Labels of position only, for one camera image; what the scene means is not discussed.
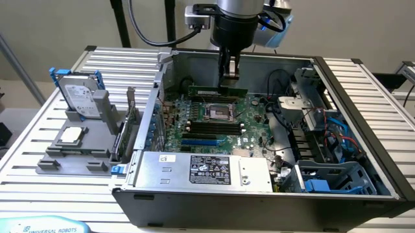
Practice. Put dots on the grey fan shroud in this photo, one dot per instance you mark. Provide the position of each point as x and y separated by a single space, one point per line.
289 104

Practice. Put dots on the black open PC case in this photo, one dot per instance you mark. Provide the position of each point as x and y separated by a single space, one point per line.
258 208

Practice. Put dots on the silver hard disk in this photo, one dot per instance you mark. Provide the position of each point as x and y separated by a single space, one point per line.
77 97

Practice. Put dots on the black stand post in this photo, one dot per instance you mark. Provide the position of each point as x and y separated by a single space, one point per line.
169 21
120 21

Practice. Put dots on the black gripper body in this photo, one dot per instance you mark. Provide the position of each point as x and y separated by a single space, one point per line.
233 29

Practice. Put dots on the silver CPU chip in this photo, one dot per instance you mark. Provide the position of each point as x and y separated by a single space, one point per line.
70 134

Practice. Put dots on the aluminium frame bar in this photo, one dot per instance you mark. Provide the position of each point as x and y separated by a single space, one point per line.
18 68

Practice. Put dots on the black expansion slot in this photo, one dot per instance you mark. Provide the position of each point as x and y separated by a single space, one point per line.
189 148

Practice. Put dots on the black RAM slot bank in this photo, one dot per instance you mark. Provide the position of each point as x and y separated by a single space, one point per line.
212 99
213 127

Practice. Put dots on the graphics card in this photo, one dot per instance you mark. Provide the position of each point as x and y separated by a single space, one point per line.
124 128

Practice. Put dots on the metal drive cage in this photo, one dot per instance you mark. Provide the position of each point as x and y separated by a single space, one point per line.
311 97

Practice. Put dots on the black box on side table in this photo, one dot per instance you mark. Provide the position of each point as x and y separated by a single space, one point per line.
387 82

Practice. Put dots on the blue expansion slot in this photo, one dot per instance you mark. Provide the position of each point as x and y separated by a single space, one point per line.
198 142

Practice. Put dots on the grey plastic disk bay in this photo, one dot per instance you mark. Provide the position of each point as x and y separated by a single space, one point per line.
343 177

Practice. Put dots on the green motherboard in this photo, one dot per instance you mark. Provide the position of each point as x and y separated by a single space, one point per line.
252 131

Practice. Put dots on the small silver heat sink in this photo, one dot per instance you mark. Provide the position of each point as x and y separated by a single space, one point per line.
241 153

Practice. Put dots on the blue plastic latch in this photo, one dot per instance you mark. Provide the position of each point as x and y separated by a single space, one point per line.
117 170

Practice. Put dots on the CPU socket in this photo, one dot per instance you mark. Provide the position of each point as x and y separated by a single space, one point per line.
216 112

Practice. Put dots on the grey parts rack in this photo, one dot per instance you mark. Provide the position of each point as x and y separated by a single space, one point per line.
90 136

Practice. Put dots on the silver power supply unit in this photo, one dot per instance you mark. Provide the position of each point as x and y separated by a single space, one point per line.
181 170

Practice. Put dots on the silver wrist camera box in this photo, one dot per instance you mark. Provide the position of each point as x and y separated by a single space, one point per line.
196 17

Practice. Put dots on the green RAM stick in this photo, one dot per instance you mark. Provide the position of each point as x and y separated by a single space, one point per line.
206 91

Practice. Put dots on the blue disk bracket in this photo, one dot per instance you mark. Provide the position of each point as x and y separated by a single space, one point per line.
98 80

